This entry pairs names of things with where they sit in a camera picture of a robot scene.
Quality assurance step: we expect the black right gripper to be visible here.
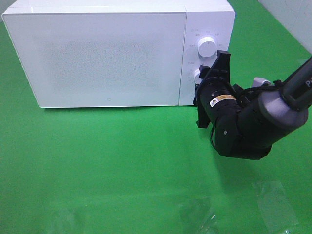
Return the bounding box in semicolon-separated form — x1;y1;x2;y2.
194;50;238;128

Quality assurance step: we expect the white microwave knob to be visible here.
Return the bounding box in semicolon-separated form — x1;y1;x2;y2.
197;37;217;58
193;69;202;85

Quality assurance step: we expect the white microwave door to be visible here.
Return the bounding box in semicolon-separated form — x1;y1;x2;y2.
3;13;186;108

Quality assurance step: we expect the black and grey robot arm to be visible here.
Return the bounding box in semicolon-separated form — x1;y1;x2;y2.
194;51;312;160

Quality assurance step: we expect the clear tape patch right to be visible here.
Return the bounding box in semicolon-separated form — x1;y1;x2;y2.
252;181;299;234

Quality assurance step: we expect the white microwave oven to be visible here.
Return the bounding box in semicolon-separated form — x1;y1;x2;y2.
2;0;235;108

